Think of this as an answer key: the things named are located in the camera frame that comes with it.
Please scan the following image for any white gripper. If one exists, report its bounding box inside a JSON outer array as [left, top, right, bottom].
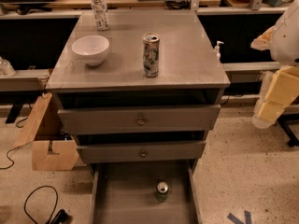
[[251, 65, 299, 129]]

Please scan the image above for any green soda can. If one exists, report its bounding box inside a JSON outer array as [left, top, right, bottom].
[[156, 181, 169, 203]]

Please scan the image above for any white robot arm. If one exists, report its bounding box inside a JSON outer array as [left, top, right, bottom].
[[251, 0, 299, 129]]

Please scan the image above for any grey top drawer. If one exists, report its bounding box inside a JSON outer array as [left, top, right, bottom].
[[58, 105, 221, 135]]

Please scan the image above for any grey drawer cabinet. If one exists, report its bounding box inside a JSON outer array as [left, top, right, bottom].
[[45, 9, 231, 224]]

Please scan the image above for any tall silver patterned can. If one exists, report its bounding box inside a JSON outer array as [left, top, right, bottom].
[[142, 34, 160, 77]]

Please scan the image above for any grey middle drawer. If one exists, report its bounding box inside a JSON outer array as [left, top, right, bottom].
[[78, 141, 206, 163]]

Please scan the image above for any grey open bottom drawer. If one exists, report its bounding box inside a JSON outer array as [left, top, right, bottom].
[[89, 161, 203, 224]]

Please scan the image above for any black table leg base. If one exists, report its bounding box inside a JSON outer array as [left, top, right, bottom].
[[278, 113, 299, 147]]

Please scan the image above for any white pump dispenser bottle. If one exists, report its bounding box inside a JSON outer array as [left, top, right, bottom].
[[214, 41, 224, 60]]

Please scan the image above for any white ceramic bowl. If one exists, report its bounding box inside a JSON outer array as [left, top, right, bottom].
[[71, 35, 110, 66]]

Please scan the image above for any clear plastic water bottle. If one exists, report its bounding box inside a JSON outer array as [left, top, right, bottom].
[[91, 0, 109, 31]]

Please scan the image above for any open cardboard box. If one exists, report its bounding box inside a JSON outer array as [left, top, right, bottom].
[[14, 93, 78, 171]]

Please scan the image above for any clear plastic container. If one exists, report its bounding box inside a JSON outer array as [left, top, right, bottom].
[[0, 57, 16, 77]]

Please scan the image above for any black floor cable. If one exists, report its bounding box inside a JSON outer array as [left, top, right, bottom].
[[23, 185, 69, 224]]

